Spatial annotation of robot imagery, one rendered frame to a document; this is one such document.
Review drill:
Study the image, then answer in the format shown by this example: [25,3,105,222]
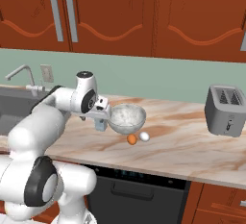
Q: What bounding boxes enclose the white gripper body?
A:
[79,105,113,122]

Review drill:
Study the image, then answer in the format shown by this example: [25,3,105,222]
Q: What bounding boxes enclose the pale blue milk carton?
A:
[94,117,108,133]

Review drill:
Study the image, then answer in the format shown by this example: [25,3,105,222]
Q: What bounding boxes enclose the glass mixing bowl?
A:
[107,103,148,136]

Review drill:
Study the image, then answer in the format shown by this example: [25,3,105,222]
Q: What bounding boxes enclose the steel sink basin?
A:
[0,86,54,137]

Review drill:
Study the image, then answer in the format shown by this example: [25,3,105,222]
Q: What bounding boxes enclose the brown egg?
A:
[126,134,138,146]

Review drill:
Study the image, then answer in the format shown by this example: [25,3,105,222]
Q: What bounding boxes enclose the white egg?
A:
[138,131,151,143]

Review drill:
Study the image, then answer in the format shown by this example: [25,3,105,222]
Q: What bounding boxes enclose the steel tap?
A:
[4,63,46,98]

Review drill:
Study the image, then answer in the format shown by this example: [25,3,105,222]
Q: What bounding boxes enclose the black dishwasher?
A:
[80,163,192,224]

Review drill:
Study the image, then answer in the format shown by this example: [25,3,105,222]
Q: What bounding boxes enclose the grey toaster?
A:
[204,84,246,138]

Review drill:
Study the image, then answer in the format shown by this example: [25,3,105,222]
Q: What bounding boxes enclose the red-brown drawer front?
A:
[191,181,246,224]

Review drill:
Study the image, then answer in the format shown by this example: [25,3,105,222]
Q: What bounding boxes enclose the white wall socket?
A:
[39,63,55,84]

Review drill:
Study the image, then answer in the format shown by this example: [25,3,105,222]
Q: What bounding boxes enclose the black dishwasher handle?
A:
[110,179,156,202]

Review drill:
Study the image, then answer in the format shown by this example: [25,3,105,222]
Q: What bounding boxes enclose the red-brown wall cupboard door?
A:
[153,0,246,64]
[0,0,72,53]
[61,0,159,58]

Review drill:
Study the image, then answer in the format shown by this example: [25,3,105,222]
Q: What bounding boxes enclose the grey cupboard door handle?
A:
[239,31,246,52]
[47,0,64,42]
[63,0,79,43]

